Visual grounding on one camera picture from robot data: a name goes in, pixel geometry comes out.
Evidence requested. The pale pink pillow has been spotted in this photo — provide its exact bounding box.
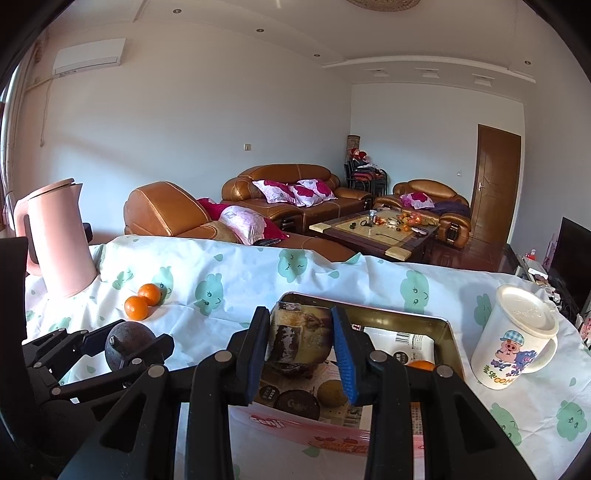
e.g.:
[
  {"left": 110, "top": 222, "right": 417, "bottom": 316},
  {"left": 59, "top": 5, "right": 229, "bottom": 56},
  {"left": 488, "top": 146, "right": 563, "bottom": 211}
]
[{"left": 218, "top": 205, "right": 271, "bottom": 245}]

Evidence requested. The round yellow fruit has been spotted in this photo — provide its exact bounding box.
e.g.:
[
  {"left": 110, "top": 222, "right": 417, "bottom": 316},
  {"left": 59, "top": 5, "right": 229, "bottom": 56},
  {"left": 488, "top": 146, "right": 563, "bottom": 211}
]
[{"left": 317, "top": 377, "right": 350, "bottom": 409}]

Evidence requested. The white tablecloth with green print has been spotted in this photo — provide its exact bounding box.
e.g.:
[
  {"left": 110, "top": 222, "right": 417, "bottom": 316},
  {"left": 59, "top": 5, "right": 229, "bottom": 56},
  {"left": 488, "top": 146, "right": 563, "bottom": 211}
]
[{"left": 23, "top": 234, "right": 591, "bottom": 480}]

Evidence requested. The brown leather chaise sofa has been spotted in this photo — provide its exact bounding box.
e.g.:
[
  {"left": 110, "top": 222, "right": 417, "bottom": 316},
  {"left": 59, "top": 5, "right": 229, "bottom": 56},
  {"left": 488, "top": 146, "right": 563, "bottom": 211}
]
[{"left": 124, "top": 181, "right": 365, "bottom": 264}]

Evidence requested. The pink electric kettle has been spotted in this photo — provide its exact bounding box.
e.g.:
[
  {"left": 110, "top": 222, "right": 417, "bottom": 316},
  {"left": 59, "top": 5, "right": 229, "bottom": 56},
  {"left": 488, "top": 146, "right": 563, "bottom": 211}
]
[{"left": 13, "top": 178, "right": 99, "bottom": 298}]

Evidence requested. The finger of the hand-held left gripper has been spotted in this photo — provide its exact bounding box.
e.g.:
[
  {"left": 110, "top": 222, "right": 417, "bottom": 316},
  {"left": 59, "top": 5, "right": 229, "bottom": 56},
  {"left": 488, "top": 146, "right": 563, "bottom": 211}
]
[
  {"left": 50, "top": 335, "right": 177, "bottom": 408},
  {"left": 22, "top": 329, "right": 110, "bottom": 385}
]

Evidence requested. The wooden coffee table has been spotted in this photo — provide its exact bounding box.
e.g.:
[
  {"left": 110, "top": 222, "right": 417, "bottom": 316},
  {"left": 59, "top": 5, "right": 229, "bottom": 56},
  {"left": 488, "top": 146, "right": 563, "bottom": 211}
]
[{"left": 308, "top": 209, "right": 441, "bottom": 264}]

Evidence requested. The long brown leather sofa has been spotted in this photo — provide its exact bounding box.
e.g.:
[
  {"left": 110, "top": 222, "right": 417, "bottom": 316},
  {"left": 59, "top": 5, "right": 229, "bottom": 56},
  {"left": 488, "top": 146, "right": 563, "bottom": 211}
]
[{"left": 222, "top": 164, "right": 375, "bottom": 234}]

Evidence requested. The pile of oranges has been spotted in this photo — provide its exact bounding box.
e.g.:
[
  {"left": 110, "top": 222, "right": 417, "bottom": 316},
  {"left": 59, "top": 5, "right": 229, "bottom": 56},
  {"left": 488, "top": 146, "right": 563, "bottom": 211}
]
[{"left": 374, "top": 210, "right": 437, "bottom": 232}]

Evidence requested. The pink tin box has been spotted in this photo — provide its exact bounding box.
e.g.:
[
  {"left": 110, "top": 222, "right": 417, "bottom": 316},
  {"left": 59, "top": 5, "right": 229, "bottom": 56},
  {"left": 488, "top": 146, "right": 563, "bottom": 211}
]
[{"left": 226, "top": 292, "right": 464, "bottom": 462}]

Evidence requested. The brown leather armchair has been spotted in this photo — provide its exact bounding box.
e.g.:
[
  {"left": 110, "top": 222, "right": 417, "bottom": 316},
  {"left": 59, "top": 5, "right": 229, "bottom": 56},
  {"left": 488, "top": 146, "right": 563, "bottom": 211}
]
[{"left": 374, "top": 179, "right": 472, "bottom": 245}]

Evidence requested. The white cartoon mug with lid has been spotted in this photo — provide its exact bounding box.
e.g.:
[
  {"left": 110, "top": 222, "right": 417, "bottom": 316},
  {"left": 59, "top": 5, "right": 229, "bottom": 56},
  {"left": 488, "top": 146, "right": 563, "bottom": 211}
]
[{"left": 470, "top": 284, "right": 559, "bottom": 391}]

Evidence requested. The purple blanket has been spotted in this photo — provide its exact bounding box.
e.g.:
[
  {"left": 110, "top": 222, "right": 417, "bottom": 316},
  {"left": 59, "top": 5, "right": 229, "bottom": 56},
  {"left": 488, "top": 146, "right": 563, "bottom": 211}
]
[{"left": 431, "top": 200, "right": 472, "bottom": 217}]

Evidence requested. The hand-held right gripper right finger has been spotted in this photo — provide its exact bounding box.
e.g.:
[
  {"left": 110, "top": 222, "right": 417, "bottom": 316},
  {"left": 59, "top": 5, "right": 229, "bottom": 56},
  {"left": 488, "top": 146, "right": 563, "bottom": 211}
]
[{"left": 330, "top": 305, "right": 539, "bottom": 480}]

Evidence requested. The round purple passion fruit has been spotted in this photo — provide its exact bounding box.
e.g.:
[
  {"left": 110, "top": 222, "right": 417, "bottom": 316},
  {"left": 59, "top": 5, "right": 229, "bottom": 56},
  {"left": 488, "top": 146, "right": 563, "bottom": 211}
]
[{"left": 105, "top": 322, "right": 160, "bottom": 372}]

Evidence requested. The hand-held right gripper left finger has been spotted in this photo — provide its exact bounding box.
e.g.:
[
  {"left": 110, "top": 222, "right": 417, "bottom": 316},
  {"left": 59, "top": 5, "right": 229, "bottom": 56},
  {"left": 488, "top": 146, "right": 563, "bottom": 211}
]
[{"left": 58, "top": 305, "right": 271, "bottom": 480}]

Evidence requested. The dark round capped object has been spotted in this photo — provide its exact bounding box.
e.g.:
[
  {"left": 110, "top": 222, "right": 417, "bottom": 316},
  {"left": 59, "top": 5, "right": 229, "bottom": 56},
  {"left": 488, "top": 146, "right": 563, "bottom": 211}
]
[{"left": 276, "top": 390, "right": 321, "bottom": 422}]

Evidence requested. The white air conditioner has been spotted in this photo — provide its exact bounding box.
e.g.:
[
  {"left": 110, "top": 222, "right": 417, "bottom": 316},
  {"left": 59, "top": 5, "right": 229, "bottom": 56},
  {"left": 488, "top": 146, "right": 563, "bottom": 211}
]
[{"left": 52, "top": 38, "right": 127, "bottom": 77}]

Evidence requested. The white pillow with magenta flowers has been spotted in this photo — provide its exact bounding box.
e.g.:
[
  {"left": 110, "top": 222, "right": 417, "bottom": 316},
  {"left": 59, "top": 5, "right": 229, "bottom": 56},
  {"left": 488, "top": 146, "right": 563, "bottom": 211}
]
[
  {"left": 288, "top": 179, "right": 337, "bottom": 208},
  {"left": 252, "top": 179, "right": 301, "bottom": 204}
]

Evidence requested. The brown wooden door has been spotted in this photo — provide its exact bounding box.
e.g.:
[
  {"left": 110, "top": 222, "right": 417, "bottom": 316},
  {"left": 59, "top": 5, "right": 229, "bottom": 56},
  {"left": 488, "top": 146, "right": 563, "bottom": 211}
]
[{"left": 470, "top": 124, "right": 522, "bottom": 243}]

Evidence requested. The stack of black chairs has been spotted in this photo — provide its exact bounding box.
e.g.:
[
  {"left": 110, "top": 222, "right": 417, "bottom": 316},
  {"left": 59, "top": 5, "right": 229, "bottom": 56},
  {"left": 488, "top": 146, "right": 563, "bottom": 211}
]
[{"left": 342, "top": 159, "right": 389, "bottom": 197}]

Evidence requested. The dark television cabinet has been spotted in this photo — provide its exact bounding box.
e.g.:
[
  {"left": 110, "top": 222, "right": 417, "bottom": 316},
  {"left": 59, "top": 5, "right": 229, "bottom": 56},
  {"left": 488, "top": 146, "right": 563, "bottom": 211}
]
[{"left": 501, "top": 242, "right": 583, "bottom": 324}]

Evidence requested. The black television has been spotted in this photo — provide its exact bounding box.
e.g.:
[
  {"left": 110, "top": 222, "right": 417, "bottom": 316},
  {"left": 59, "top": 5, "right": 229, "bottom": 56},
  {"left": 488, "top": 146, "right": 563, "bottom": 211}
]
[{"left": 547, "top": 217, "right": 591, "bottom": 305}]

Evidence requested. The round ceiling lamp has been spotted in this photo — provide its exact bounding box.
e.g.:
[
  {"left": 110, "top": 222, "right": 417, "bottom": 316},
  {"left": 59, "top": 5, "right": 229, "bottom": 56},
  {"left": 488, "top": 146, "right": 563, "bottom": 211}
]
[{"left": 346, "top": 0, "right": 422, "bottom": 9}]

